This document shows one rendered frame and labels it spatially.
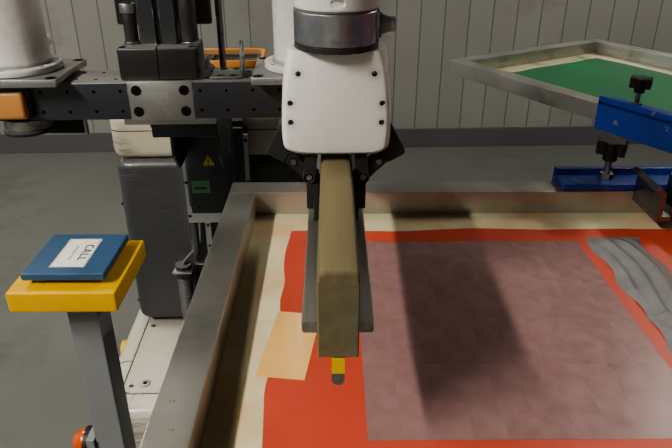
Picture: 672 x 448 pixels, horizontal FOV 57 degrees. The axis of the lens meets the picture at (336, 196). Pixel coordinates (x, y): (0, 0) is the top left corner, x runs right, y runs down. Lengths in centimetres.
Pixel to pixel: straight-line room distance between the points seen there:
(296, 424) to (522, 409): 20
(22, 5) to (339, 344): 74
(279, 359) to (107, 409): 38
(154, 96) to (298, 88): 47
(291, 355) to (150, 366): 111
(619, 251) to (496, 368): 30
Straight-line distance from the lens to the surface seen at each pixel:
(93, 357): 90
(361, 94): 55
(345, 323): 44
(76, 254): 84
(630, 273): 84
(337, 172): 56
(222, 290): 68
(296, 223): 88
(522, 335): 69
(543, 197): 94
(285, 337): 66
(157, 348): 178
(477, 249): 83
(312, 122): 56
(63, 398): 215
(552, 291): 77
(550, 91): 149
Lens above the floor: 136
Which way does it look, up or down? 25 degrees down
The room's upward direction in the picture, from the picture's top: straight up
